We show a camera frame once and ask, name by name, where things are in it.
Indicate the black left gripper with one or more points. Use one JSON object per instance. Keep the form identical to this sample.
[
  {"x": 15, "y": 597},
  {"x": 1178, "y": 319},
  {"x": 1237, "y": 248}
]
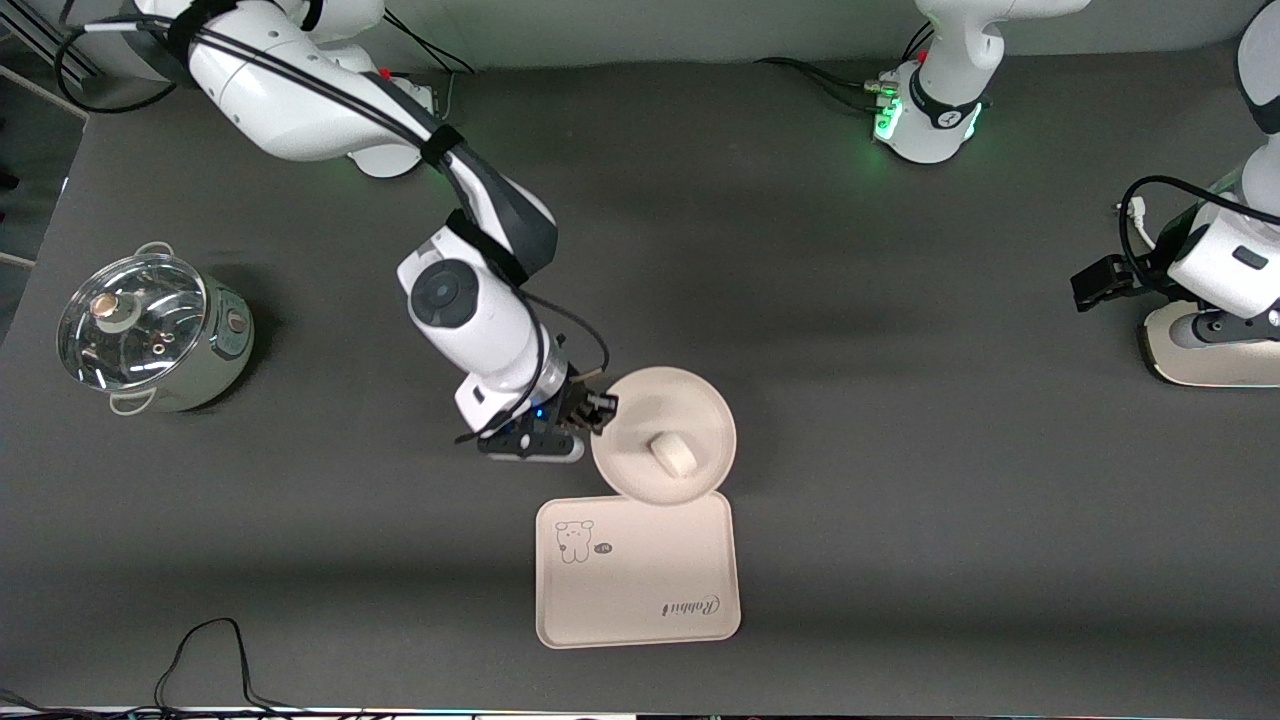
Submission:
[{"x": 1101, "y": 280}]

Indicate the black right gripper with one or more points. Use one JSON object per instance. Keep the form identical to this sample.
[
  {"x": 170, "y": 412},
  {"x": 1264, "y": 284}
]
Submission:
[{"x": 577, "y": 398}]

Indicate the small white bun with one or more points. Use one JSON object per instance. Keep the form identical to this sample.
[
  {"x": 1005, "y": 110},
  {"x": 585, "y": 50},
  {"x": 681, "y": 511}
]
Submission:
[{"x": 673, "y": 455}]

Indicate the round beige plate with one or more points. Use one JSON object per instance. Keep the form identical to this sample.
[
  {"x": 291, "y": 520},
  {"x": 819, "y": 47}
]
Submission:
[{"x": 690, "y": 400}]

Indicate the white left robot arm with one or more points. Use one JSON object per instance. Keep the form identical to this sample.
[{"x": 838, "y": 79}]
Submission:
[{"x": 950, "y": 70}]

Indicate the beige rectangular bear-print tray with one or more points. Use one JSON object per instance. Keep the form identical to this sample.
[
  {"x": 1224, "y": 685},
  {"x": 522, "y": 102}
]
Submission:
[{"x": 637, "y": 580}]

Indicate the white power plug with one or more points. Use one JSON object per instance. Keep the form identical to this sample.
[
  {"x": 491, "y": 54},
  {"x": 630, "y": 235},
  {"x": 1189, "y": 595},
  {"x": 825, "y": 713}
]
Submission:
[{"x": 1132, "y": 210}]

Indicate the white beige appliance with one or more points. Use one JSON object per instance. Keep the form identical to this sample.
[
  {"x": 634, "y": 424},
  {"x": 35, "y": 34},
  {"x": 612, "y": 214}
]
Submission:
[{"x": 1200, "y": 365}]

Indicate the stainless steel pot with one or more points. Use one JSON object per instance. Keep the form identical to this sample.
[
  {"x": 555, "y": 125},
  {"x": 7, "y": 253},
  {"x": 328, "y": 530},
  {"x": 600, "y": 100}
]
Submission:
[{"x": 215, "y": 365}]

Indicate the glass pot lid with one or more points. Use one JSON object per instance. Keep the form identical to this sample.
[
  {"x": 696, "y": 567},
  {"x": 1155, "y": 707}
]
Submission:
[{"x": 130, "y": 320}]

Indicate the metal frame rail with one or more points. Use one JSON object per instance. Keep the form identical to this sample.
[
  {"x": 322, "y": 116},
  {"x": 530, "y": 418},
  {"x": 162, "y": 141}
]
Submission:
[{"x": 44, "y": 93}]

